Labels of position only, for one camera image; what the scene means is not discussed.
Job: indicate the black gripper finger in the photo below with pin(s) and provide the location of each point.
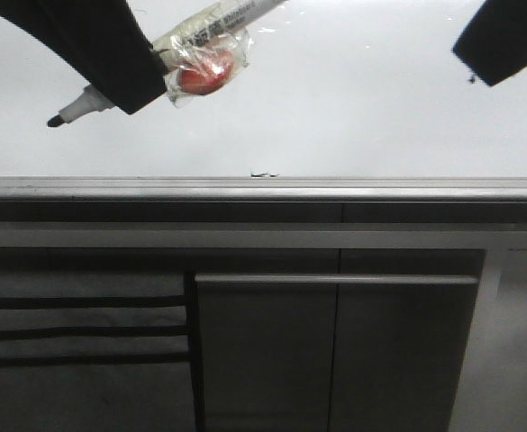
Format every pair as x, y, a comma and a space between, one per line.
493, 45
101, 40

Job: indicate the red magnet taped to marker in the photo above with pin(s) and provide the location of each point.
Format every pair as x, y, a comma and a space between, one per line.
201, 71

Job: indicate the grey drawer unit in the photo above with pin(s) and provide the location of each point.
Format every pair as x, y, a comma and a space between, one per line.
96, 346

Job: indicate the grey cabinet with doors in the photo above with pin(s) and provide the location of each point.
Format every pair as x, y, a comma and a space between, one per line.
349, 340

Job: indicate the white whiteboard with metal frame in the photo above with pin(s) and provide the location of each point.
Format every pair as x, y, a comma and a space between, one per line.
339, 98

